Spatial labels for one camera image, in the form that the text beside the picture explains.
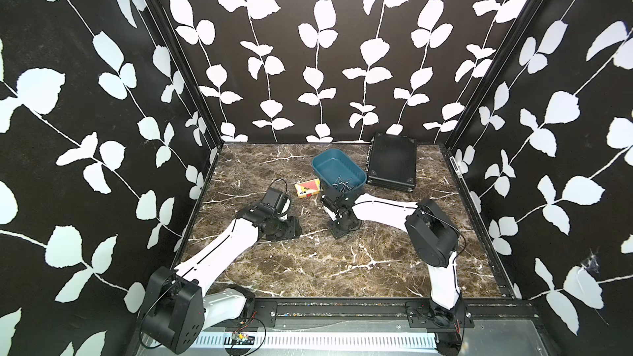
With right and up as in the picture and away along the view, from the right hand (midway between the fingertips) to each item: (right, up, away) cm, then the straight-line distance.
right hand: (334, 229), depth 92 cm
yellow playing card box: (-11, +15, +11) cm, 21 cm away
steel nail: (+4, +16, +12) cm, 20 cm away
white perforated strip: (+20, -27, -21) cm, 40 cm away
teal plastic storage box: (0, +25, +21) cm, 32 cm away
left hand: (-13, +3, -9) cm, 16 cm away
